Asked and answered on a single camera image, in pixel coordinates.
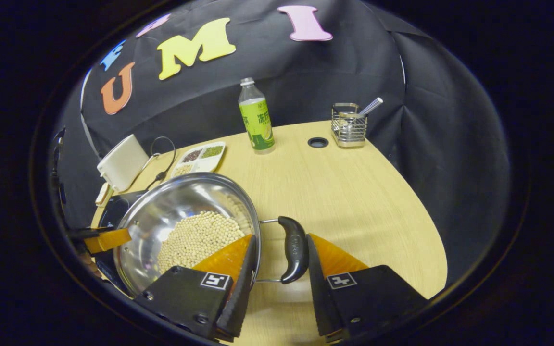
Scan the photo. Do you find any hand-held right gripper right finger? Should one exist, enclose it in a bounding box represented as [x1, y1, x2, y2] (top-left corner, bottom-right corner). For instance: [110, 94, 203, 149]
[306, 233, 429, 343]

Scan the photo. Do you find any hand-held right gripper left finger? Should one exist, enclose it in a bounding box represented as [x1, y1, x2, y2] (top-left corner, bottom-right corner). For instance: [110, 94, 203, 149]
[134, 234, 258, 343]

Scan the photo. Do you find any black induction cooktop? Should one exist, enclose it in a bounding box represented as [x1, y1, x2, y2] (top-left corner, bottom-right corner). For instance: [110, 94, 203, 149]
[92, 190, 148, 298]

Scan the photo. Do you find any stainless steel pot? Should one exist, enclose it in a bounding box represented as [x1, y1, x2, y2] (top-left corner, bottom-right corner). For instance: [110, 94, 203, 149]
[113, 172, 310, 297]

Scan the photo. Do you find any pile of soybeans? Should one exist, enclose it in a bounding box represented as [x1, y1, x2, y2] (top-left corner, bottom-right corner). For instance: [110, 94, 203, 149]
[157, 210, 246, 274]

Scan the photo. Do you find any bread slice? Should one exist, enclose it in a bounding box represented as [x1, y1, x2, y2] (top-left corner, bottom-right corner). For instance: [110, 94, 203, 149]
[95, 182, 114, 207]

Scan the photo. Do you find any white toaster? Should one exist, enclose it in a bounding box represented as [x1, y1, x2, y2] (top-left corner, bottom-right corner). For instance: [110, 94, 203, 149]
[97, 134, 150, 193]

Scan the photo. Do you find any white divided bean dish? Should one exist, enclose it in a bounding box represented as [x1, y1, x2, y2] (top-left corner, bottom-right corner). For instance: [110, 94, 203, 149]
[170, 141, 226, 179]

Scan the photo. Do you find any green label drink bottle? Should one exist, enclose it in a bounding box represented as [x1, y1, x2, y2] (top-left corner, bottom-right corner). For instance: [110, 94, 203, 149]
[238, 78, 276, 154]

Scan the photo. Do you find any black backdrop cloth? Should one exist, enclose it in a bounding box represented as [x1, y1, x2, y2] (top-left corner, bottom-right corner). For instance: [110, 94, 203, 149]
[49, 0, 511, 289]

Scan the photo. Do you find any black power cable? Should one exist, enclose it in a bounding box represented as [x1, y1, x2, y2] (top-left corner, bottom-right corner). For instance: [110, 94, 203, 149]
[145, 136, 177, 190]

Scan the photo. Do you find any white power cable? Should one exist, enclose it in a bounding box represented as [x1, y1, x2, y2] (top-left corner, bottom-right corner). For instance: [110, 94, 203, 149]
[130, 153, 160, 178]

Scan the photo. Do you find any metal wire utensil holder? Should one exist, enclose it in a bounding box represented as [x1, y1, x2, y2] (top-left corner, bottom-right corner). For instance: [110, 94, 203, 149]
[331, 103, 368, 148]

